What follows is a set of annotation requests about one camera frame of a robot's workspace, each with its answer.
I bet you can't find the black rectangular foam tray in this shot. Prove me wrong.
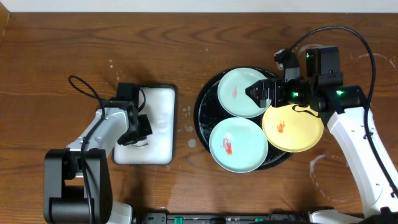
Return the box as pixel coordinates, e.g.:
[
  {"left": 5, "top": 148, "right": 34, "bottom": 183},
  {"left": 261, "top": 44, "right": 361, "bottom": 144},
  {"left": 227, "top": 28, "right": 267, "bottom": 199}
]
[{"left": 113, "top": 85, "right": 177, "bottom": 165}]

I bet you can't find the yellow plate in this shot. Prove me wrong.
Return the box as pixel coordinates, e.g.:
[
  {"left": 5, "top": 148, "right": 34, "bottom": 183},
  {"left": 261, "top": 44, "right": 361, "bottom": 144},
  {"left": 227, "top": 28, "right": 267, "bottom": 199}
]
[{"left": 262, "top": 105, "right": 324, "bottom": 153}]

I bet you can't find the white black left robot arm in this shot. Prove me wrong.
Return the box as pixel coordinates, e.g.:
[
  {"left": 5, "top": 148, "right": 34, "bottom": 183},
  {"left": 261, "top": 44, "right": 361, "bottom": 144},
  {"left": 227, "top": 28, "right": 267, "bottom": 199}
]
[{"left": 44, "top": 90, "right": 174, "bottom": 223}]

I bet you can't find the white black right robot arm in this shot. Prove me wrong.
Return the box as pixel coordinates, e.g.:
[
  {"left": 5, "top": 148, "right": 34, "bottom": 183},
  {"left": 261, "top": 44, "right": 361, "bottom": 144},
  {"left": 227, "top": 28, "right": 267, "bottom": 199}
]
[{"left": 245, "top": 46, "right": 397, "bottom": 223}]

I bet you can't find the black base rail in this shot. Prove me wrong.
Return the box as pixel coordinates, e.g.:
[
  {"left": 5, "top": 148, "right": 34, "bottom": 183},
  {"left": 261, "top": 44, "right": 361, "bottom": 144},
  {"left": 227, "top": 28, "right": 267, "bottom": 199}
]
[{"left": 131, "top": 212, "right": 310, "bottom": 224}]

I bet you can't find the black round tray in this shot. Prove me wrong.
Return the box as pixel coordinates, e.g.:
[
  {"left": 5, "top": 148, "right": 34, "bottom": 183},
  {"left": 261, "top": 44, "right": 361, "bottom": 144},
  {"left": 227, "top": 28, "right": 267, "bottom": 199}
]
[{"left": 193, "top": 68, "right": 292, "bottom": 170}]

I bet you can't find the pale green plate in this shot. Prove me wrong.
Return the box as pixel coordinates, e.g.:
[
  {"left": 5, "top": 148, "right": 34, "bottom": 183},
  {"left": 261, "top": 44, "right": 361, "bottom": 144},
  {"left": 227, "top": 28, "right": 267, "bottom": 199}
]
[
  {"left": 218, "top": 68, "right": 271, "bottom": 118},
  {"left": 209, "top": 118, "right": 269, "bottom": 173}
]

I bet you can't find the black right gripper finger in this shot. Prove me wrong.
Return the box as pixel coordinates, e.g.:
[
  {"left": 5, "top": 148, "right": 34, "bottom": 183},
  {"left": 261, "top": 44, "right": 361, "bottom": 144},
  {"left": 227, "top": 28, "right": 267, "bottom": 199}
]
[
  {"left": 245, "top": 79, "right": 269, "bottom": 96},
  {"left": 248, "top": 95, "right": 272, "bottom": 108}
]

